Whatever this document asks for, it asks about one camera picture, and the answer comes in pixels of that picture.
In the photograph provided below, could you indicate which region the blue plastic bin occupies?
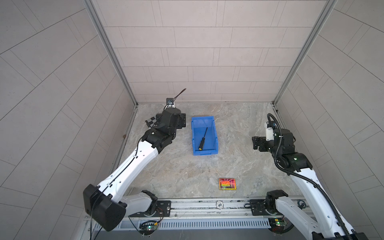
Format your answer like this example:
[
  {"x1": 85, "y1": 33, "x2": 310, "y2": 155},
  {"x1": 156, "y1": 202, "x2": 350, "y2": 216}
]
[{"x1": 191, "y1": 116, "x2": 219, "y2": 156}]

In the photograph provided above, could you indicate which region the green circuit board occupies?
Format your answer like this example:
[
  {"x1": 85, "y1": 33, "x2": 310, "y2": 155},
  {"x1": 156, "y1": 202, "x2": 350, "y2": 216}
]
[
  {"x1": 139, "y1": 221, "x2": 160, "y2": 236},
  {"x1": 268, "y1": 218, "x2": 289, "y2": 234}
]

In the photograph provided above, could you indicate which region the right green circuit board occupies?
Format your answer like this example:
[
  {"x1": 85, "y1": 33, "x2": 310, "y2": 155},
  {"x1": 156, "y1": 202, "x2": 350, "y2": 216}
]
[{"x1": 268, "y1": 218, "x2": 289, "y2": 234}]

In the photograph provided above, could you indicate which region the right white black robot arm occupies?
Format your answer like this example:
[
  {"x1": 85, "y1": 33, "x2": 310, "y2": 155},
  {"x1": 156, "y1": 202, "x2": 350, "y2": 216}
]
[{"x1": 252, "y1": 114, "x2": 367, "y2": 240}]

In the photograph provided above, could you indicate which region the black corrugated cable conduit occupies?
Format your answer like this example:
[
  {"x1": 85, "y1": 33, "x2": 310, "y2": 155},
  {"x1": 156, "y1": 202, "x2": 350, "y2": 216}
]
[{"x1": 266, "y1": 113, "x2": 352, "y2": 240}]

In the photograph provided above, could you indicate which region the black yellow screwdriver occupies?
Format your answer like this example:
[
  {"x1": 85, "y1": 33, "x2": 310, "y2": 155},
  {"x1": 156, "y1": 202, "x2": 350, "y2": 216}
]
[{"x1": 199, "y1": 128, "x2": 208, "y2": 151}]

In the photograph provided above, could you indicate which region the black white checkerboard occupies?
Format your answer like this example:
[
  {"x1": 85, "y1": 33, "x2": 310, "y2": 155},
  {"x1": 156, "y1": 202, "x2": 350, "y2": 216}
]
[{"x1": 145, "y1": 114, "x2": 164, "y2": 129}]

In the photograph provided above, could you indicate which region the left green circuit board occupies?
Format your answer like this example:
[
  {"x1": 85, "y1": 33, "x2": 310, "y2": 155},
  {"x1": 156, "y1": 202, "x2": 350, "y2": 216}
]
[{"x1": 139, "y1": 221, "x2": 160, "y2": 236}]

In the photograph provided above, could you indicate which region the aluminium mounting rail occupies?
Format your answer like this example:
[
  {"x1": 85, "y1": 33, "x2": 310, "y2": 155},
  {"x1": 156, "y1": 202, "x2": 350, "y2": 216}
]
[{"x1": 83, "y1": 196, "x2": 337, "y2": 223}]

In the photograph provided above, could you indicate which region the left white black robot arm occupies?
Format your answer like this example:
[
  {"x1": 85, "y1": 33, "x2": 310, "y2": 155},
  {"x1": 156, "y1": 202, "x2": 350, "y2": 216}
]
[{"x1": 83, "y1": 98, "x2": 186, "y2": 232}]

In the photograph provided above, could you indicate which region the colourful holographic card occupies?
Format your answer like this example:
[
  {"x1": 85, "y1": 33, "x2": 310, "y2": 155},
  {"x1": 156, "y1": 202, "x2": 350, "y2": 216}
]
[{"x1": 219, "y1": 178, "x2": 237, "y2": 191}]

